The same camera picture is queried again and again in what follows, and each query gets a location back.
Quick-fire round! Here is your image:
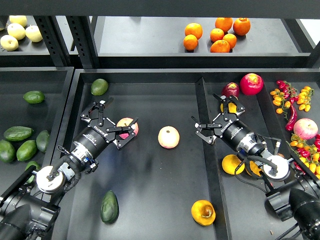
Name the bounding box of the black shelf upright post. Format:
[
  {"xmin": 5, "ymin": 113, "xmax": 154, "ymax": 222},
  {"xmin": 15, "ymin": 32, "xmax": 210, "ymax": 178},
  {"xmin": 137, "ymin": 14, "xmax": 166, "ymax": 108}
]
[{"xmin": 66, "ymin": 15, "xmax": 100, "ymax": 69}]

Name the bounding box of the pink red apple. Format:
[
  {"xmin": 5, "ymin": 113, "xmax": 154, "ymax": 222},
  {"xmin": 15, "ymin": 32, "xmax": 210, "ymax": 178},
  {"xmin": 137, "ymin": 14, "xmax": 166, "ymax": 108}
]
[{"xmin": 116, "ymin": 117, "xmax": 139, "ymax": 140}]

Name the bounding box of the orange fruit middle right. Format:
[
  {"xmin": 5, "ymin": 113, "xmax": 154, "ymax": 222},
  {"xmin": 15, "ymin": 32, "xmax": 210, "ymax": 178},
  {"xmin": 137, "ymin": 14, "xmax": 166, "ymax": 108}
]
[{"xmin": 223, "ymin": 33, "xmax": 237, "ymax": 50}]

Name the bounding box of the pale yellow pear front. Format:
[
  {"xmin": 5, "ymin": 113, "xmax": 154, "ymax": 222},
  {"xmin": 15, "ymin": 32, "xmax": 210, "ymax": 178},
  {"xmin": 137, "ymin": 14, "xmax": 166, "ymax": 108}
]
[{"xmin": 0, "ymin": 35, "xmax": 19, "ymax": 52}]

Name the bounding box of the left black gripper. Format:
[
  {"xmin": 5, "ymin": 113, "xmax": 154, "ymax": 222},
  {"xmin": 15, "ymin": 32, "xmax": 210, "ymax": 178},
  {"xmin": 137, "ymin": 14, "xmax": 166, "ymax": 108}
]
[{"xmin": 73, "ymin": 97, "xmax": 139, "ymax": 153}]

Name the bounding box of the pink apple right side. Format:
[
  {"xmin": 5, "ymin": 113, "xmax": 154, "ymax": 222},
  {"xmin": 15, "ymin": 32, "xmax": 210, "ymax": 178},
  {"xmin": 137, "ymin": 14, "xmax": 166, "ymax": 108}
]
[{"xmin": 293, "ymin": 118, "xmax": 318, "ymax": 140}]

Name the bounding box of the mixed cherry tomato bunch lower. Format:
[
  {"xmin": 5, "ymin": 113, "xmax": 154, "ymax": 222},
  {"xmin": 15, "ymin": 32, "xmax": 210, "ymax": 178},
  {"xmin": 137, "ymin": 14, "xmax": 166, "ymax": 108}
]
[{"xmin": 287, "ymin": 133, "xmax": 320, "ymax": 179}]

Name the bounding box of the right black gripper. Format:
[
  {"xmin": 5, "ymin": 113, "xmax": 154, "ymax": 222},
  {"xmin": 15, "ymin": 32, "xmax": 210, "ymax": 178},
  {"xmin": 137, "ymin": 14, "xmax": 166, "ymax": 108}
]
[{"xmin": 191, "ymin": 93, "xmax": 265, "ymax": 156}]

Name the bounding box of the orange fruit far left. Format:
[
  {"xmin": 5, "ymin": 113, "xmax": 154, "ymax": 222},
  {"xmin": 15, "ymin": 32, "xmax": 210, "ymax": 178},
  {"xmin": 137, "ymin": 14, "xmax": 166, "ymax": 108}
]
[{"xmin": 184, "ymin": 22, "xmax": 203, "ymax": 40}]

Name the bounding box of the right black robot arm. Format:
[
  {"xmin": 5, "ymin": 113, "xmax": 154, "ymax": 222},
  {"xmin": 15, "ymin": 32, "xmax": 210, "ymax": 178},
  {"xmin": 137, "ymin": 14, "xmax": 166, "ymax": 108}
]
[{"xmin": 195, "ymin": 94, "xmax": 320, "ymax": 240}]

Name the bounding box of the orange fruit centre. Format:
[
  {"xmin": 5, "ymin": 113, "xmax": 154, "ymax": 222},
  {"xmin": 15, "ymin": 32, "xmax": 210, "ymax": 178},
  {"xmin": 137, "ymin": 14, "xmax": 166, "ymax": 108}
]
[{"xmin": 210, "ymin": 28, "xmax": 225, "ymax": 43}]

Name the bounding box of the bright green avocado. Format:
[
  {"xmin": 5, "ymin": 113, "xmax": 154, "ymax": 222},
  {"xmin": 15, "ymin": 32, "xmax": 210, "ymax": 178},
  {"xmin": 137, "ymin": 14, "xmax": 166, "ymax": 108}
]
[{"xmin": 16, "ymin": 140, "xmax": 38, "ymax": 162}]

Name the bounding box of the yellow pear under wrist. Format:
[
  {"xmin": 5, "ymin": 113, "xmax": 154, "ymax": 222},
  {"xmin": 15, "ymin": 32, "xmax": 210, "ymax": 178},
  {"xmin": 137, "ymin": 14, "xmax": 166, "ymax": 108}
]
[{"xmin": 245, "ymin": 161, "xmax": 262, "ymax": 178}]

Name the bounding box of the orange fruit top right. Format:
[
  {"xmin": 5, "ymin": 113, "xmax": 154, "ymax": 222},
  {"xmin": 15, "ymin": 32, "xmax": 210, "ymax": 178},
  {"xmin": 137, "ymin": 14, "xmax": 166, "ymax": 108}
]
[{"xmin": 233, "ymin": 17, "xmax": 251, "ymax": 36}]

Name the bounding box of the orange cherry tomato bunch left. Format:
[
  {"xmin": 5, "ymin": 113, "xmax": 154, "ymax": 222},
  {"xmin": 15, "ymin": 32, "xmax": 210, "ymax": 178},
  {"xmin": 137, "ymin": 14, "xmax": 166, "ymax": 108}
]
[{"xmin": 269, "ymin": 88, "xmax": 291, "ymax": 114}]

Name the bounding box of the yellow pear with stem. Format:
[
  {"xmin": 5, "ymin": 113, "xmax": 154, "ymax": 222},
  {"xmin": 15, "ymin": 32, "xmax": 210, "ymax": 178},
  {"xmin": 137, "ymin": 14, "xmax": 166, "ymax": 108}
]
[{"xmin": 191, "ymin": 199, "xmax": 216, "ymax": 226}]

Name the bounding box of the red cherry tomato bunch top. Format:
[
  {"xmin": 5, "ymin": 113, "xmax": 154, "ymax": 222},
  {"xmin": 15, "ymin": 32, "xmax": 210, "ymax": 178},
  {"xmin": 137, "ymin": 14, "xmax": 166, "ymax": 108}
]
[{"xmin": 276, "ymin": 80, "xmax": 299, "ymax": 103}]

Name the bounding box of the orange fruit front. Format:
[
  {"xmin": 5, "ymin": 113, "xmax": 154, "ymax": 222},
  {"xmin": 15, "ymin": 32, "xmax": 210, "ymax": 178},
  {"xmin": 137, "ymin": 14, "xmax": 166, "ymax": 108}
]
[{"xmin": 210, "ymin": 40, "xmax": 231, "ymax": 53}]

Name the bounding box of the pale yellow pear right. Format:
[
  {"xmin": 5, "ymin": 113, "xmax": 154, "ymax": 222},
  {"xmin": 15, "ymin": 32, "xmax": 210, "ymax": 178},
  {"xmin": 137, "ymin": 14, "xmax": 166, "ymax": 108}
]
[{"xmin": 25, "ymin": 25, "xmax": 43, "ymax": 43}]

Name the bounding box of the yellow pear near red apple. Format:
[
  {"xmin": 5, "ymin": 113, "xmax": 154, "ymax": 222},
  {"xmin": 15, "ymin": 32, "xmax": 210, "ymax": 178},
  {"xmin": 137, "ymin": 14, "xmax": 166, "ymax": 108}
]
[{"xmin": 220, "ymin": 102, "xmax": 237, "ymax": 114}]

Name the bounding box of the orange fruit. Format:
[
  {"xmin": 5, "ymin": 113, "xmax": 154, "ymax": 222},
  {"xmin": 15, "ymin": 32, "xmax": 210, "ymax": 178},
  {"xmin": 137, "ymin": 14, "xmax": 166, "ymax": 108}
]
[
  {"xmin": 223, "ymin": 33, "xmax": 237, "ymax": 50},
  {"xmin": 233, "ymin": 17, "xmax": 251, "ymax": 36},
  {"xmin": 210, "ymin": 28, "xmax": 225, "ymax": 43},
  {"xmin": 184, "ymin": 22, "xmax": 203, "ymax": 40},
  {"xmin": 215, "ymin": 17, "xmax": 233, "ymax": 33},
  {"xmin": 183, "ymin": 34, "xmax": 198, "ymax": 51},
  {"xmin": 210, "ymin": 40, "xmax": 231, "ymax": 53}
]

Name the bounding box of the yellow pear left of wrist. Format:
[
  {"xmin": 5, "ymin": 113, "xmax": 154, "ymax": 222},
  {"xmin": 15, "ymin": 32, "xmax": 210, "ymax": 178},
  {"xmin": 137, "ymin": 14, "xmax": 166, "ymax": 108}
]
[{"xmin": 221, "ymin": 154, "xmax": 242, "ymax": 175}]

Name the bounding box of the dark avocado left edge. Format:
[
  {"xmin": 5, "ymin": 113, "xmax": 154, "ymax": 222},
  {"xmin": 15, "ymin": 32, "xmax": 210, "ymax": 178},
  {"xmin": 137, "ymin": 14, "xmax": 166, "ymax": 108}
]
[{"xmin": 0, "ymin": 139, "xmax": 16, "ymax": 163}]

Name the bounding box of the orange fruit lower left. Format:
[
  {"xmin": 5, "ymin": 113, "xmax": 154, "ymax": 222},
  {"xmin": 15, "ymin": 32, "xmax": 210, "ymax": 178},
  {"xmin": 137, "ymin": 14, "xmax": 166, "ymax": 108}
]
[{"xmin": 183, "ymin": 34, "xmax": 198, "ymax": 51}]

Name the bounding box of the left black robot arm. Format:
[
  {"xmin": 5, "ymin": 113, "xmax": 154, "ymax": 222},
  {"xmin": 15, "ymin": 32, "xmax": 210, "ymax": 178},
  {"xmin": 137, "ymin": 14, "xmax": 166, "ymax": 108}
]
[{"xmin": 0, "ymin": 98, "xmax": 138, "ymax": 240}]

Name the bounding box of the red chili pepper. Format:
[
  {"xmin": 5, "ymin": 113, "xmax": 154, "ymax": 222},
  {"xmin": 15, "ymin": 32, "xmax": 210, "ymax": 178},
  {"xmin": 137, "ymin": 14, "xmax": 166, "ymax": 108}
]
[{"xmin": 285, "ymin": 104, "xmax": 298, "ymax": 131}]

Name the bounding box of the dark green upright avocado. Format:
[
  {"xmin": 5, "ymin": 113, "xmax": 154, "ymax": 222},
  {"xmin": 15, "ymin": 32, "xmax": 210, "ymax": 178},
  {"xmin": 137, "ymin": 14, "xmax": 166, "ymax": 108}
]
[{"xmin": 35, "ymin": 130, "xmax": 50, "ymax": 153}]

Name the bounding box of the pale pink apple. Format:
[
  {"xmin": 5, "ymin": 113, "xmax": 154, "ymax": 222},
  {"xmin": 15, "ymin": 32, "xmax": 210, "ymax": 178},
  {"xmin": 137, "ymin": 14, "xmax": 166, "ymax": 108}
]
[{"xmin": 158, "ymin": 126, "xmax": 180, "ymax": 149}]

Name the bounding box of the bright red apple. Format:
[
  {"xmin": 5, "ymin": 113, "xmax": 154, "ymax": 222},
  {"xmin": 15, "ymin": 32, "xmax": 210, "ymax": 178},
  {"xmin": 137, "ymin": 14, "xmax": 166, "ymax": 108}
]
[{"xmin": 239, "ymin": 73, "xmax": 264, "ymax": 96}]

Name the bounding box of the green avocado upper left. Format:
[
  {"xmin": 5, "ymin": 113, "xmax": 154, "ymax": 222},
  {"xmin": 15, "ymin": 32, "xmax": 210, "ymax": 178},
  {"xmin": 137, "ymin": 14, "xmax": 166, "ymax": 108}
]
[{"xmin": 23, "ymin": 90, "xmax": 45, "ymax": 104}]

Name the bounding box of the black metal divider bar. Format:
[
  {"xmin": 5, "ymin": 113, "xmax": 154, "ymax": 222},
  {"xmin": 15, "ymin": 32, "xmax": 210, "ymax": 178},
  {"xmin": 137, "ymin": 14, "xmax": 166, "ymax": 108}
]
[{"xmin": 195, "ymin": 77, "xmax": 232, "ymax": 240}]

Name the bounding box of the dark red apple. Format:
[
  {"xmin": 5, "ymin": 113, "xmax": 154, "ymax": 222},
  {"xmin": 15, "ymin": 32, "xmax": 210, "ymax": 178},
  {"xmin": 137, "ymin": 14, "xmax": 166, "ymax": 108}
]
[{"xmin": 221, "ymin": 82, "xmax": 240, "ymax": 98}]

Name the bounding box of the green avocado in tray corner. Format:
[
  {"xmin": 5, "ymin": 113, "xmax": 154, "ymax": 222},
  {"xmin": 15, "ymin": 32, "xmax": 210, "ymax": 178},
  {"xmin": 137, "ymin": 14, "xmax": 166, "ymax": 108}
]
[{"xmin": 90, "ymin": 78, "xmax": 109, "ymax": 96}]

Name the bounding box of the yellow cherry tomato bunch right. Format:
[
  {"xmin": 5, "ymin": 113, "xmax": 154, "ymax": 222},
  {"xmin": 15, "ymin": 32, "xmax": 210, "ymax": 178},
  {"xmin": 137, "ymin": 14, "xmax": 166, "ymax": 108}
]
[{"xmin": 297, "ymin": 86, "xmax": 314, "ymax": 112}]

